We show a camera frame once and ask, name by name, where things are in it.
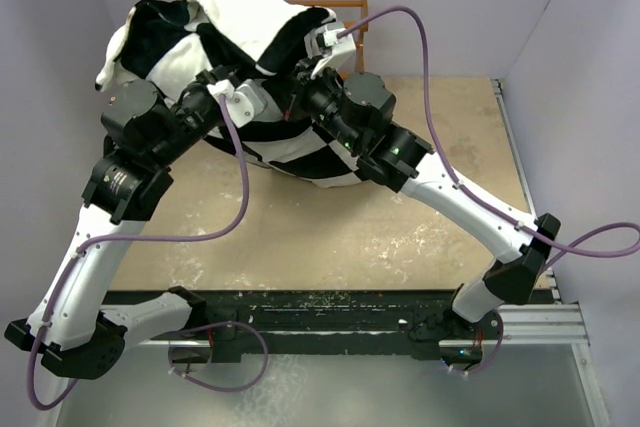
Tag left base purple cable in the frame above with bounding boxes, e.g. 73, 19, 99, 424
168, 321, 270, 393

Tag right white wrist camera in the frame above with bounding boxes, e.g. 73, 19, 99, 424
304, 21, 356, 79

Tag wooden shelf rack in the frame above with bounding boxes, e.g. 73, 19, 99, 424
288, 0, 369, 79

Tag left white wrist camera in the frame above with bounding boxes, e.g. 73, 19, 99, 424
206, 79, 268, 128

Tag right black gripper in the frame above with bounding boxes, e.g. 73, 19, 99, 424
263, 55, 363, 154

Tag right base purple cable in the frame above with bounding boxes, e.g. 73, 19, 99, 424
447, 311, 504, 379

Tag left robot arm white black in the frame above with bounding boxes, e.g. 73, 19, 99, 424
5, 71, 238, 380

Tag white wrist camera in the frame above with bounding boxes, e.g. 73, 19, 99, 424
304, 21, 356, 79
206, 79, 268, 128

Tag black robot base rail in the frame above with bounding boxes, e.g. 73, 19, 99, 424
168, 290, 503, 364

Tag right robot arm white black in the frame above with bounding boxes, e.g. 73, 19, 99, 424
284, 58, 560, 338

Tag black white checkered pillowcase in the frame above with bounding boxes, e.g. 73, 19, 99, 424
94, 0, 371, 191

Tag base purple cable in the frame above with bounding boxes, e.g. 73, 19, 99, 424
447, 311, 504, 379
168, 321, 270, 393

